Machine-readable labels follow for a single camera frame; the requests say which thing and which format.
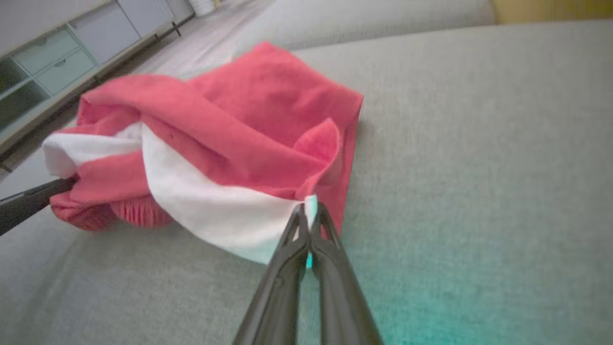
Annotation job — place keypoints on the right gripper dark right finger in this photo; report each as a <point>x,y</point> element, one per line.
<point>340,297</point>

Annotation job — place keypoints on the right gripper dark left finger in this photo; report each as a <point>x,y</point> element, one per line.
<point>282,287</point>

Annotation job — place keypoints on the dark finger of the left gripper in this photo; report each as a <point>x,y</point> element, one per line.
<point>28,203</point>

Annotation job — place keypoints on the red white striped sports garment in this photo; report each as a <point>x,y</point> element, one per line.
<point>239,96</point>

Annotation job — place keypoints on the low grey drawer cabinet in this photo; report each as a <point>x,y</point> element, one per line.
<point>57,62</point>

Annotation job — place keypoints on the grey sofa seat cushion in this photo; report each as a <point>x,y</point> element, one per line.
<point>479,167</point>

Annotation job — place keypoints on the white ribbed vase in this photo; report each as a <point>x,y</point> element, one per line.
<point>202,6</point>

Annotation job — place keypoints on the large yellow sofa cushion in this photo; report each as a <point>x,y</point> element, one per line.
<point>550,8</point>

